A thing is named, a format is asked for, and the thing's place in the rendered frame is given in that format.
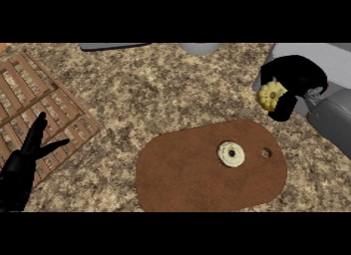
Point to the wooden slatted crate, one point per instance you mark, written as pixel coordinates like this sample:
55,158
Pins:
31,109

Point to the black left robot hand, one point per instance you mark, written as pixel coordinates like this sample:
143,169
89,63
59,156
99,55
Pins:
31,142

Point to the white round squash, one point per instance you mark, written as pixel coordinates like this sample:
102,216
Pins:
230,154

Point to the pale grey round object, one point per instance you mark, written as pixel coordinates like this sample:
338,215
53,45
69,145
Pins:
198,47

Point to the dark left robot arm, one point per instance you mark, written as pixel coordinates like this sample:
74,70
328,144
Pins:
7,201

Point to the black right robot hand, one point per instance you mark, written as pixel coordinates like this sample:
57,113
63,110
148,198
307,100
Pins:
300,71

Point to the brown cutting board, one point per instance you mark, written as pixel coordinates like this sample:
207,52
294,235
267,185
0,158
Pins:
207,172

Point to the dark grey flat object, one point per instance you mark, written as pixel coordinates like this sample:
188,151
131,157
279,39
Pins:
111,46

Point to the pale grey appliance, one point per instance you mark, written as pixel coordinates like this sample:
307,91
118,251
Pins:
337,59

